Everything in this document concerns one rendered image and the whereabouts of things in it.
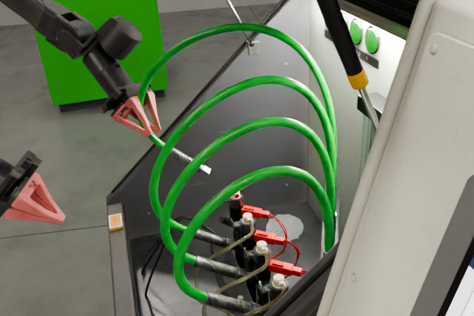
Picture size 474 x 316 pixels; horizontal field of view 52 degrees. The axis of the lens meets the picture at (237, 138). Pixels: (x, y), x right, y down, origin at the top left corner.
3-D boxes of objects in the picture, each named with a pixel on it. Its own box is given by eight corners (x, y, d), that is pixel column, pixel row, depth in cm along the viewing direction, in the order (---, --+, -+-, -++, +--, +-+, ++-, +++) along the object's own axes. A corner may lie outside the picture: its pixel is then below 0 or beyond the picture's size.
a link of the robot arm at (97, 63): (92, 59, 102) (73, 60, 97) (112, 37, 99) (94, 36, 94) (112, 84, 101) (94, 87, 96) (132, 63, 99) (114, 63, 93)
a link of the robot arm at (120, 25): (75, 31, 102) (52, 38, 94) (107, -9, 97) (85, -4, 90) (116, 73, 103) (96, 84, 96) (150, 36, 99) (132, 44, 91)
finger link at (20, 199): (65, 224, 68) (3, 187, 65) (39, 255, 70) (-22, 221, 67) (78, 197, 74) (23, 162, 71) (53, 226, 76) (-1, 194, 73)
